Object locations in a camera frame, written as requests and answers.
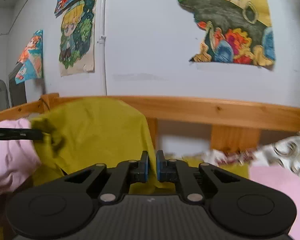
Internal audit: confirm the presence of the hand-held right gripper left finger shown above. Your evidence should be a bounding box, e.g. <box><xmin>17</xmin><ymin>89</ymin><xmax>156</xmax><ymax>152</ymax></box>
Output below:
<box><xmin>64</xmin><ymin>151</ymin><xmax>149</xmax><ymax>203</ymax></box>

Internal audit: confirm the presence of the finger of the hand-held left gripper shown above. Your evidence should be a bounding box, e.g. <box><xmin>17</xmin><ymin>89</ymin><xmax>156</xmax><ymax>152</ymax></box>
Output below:
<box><xmin>0</xmin><ymin>127</ymin><xmax>45</xmax><ymax>144</ymax></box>

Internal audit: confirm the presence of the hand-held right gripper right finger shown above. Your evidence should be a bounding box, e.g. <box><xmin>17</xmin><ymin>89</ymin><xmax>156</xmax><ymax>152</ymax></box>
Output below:
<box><xmin>156</xmin><ymin>150</ymin><xmax>241</xmax><ymax>203</ymax></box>

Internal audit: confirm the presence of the yellow beige brown garment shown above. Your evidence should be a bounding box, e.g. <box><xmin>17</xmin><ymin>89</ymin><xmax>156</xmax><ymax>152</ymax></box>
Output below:
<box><xmin>30</xmin><ymin>97</ymin><xmax>249</xmax><ymax>196</ymax></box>

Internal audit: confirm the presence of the pink bed sheet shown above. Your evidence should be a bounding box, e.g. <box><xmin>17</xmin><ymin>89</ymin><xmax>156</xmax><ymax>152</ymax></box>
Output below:
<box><xmin>0</xmin><ymin>119</ymin><xmax>300</xmax><ymax>240</ymax></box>

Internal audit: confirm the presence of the grey panelled door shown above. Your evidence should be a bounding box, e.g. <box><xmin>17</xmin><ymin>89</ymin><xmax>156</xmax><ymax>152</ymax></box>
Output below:
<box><xmin>8</xmin><ymin>64</ymin><xmax>27</xmax><ymax>108</ymax></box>

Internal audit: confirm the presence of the small curled drawing poster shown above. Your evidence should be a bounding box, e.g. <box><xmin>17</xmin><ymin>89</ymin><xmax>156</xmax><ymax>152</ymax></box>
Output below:
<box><xmin>15</xmin><ymin>29</ymin><xmax>44</xmax><ymax>85</ymax></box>

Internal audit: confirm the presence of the blond figure drawing poster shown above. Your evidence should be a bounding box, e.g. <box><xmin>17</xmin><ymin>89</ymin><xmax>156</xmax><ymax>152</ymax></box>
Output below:
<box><xmin>59</xmin><ymin>0</ymin><xmax>98</xmax><ymax>77</ymax></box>

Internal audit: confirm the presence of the maroon floral pillow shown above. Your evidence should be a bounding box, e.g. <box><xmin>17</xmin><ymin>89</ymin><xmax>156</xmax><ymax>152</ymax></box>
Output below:
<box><xmin>210</xmin><ymin>131</ymin><xmax>300</xmax><ymax>179</ymax></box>

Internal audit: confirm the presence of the torn landscape drawing poster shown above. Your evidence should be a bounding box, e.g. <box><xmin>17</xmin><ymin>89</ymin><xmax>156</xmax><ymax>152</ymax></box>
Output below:
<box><xmin>175</xmin><ymin>0</ymin><xmax>276</xmax><ymax>67</ymax></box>

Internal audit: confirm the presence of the wooden bed frame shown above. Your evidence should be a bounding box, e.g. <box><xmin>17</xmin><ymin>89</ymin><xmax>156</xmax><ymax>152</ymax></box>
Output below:
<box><xmin>0</xmin><ymin>93</ymin><xmax>300</xmax><ymax>153</ymax></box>

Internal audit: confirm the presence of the white wall pipe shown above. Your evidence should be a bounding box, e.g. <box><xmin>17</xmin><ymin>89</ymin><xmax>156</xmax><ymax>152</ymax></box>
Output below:
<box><xmin>97</xmin><ymin>0</ymin><xmax>108</xmax><ymax>96</ymax></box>

